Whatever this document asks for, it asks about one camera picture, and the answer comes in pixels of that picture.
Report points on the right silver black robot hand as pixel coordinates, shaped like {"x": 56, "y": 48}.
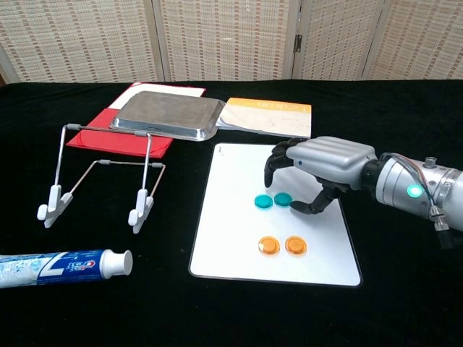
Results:
{"x": 332, "y": 159}

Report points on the teal disc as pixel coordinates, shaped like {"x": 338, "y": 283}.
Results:
{"x": 283, "y": 199}
{"x": 263, "y": 201}

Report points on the orange disc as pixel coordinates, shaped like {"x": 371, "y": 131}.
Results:
{"x": 296, "y": 246}
{"x": 268, "y": 246}

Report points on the orange and white notebook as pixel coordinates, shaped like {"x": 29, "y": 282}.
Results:
{"x": 267, "y": 117}

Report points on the white magnetic board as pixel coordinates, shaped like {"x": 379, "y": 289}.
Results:
{"x": 231, "y": 231}

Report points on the woven folding screen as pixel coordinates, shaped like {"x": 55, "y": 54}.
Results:
{"x": 224, "y": 39}

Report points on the stainless steel tray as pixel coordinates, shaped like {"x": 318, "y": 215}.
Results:
{"x": 166, "y": 112}

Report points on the white paper sheet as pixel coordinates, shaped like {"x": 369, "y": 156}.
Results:
{"x": 162, "y": 89}

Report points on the black tablecloth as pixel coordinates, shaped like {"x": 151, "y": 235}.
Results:
{"x": 231, "y": 318}

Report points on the red paper folder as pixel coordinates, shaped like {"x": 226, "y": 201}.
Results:
{"x": 119, "y": 144}

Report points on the blue white toothpaste tube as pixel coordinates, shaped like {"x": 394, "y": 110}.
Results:
{"x": 65, "y": 269}

